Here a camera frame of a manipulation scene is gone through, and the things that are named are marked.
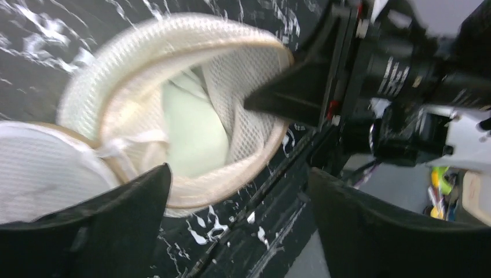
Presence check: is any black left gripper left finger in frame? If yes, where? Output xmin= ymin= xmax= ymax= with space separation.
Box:
xmin=1 ymin=164 xmax=172 ymax=277

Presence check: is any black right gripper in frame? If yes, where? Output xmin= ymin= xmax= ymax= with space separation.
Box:
xmin=297 ymin=1 xmax=490 ymax=167

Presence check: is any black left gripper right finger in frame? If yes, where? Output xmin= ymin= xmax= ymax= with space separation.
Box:
xmin=307 ymin=168 xmax=490 ymax=277

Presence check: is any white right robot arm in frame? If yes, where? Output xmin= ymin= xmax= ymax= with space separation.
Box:
xmin=244 ymin=1 xmax=490 ymax=171

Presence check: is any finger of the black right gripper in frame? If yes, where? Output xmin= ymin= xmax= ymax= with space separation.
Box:
xmin=244 ymin=58 xmax=330 ymax=127

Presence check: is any white mesh laundry bag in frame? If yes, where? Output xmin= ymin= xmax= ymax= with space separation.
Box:
xmin=1 ymin=13 xmax=294 ymax=223

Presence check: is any pale green bra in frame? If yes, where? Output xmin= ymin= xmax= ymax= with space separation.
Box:
xmin=162 ymin=70 xmax=229 ymax=178

